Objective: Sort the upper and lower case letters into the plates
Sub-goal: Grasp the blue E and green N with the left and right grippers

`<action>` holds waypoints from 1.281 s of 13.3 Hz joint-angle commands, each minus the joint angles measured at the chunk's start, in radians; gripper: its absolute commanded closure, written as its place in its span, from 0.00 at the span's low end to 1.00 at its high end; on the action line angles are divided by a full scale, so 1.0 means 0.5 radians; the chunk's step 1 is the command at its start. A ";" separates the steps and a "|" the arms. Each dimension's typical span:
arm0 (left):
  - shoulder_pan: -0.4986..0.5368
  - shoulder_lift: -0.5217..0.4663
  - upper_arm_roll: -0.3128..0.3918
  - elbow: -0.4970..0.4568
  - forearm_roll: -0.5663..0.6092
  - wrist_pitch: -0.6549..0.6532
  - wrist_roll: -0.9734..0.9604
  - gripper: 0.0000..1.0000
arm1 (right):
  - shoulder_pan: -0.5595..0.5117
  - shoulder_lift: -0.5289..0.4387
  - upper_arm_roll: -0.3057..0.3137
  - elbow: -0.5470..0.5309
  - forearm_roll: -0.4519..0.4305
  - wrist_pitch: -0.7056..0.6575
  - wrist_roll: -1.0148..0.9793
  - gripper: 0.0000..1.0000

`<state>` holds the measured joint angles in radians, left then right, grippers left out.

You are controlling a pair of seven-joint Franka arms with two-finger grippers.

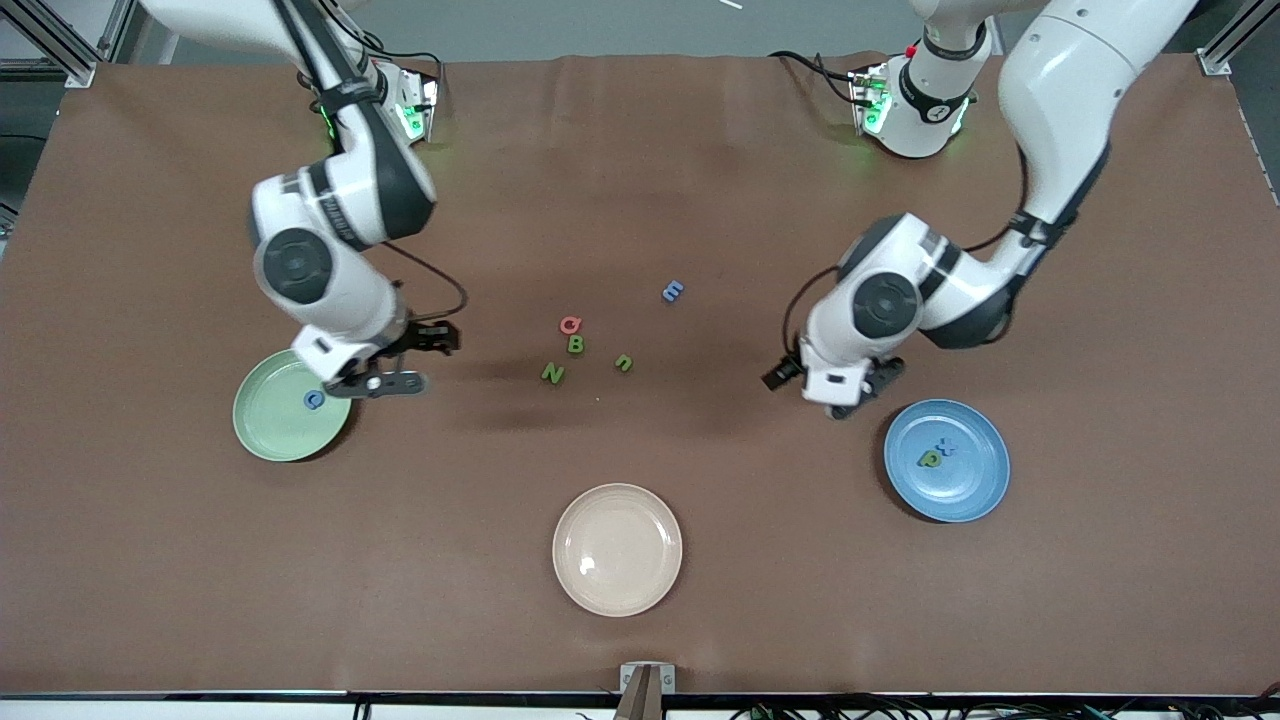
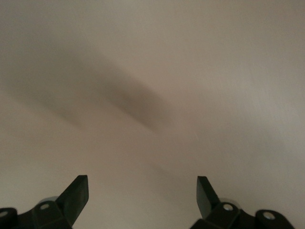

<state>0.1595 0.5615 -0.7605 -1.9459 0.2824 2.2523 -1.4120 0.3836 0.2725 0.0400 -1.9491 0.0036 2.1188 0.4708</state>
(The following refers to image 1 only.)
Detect black left arm base cable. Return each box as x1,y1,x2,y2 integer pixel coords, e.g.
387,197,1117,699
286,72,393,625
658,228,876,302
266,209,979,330
768,50,863,106

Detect beige plate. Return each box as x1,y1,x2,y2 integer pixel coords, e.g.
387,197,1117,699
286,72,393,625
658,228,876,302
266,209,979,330
552,483,684,618

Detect tangled black cables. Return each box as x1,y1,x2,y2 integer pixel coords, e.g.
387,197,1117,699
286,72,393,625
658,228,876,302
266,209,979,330
730,700,1280,720

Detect right arm base connector bracket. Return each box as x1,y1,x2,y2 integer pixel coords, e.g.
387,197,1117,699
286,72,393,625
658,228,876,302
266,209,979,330
395,68,441,143

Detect light green plate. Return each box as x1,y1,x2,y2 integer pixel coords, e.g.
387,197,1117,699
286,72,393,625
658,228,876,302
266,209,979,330
232,346,354,463

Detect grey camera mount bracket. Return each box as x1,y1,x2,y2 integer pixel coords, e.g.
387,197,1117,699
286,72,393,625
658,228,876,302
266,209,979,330
612,662,677,720

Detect black table edge strip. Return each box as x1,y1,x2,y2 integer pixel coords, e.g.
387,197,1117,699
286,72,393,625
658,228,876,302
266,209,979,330
0,689,1280,706

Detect black arm base cable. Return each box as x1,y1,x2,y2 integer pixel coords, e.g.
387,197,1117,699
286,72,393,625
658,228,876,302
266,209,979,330
768,50,863,106
340,30,444,81

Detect black right arm base cable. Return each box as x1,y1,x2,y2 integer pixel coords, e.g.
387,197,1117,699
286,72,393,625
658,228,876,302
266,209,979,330
340,30,444,81

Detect blue plate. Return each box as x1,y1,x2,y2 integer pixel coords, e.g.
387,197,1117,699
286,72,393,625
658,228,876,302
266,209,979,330
883,399,1011,524

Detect left arm base connector bracket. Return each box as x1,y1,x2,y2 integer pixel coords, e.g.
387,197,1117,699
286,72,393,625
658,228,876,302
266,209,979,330
850,62,893,136

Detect brown table cover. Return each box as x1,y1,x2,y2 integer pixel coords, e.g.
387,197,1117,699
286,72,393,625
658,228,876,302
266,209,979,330
0,52,1280,696

